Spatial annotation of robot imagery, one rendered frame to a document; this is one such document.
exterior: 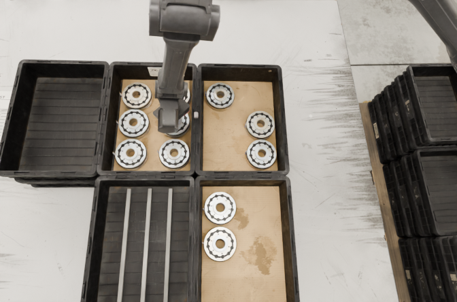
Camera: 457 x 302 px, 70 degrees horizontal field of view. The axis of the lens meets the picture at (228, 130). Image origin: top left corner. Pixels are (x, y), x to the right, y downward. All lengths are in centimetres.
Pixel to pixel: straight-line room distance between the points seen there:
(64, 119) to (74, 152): 13
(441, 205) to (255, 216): 109
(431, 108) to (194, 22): 158
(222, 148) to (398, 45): 187
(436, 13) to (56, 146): 113
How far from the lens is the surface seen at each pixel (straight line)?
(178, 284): 112
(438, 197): 194
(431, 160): 198
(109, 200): 116
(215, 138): 117
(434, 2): 69
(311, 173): 133
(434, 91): 201
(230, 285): 112
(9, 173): 119
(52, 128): 130
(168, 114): 91
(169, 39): 57
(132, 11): 163
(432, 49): 286
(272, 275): 113
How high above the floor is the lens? 194
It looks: 70 degrees down
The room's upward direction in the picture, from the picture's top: 11 degrees clockwise
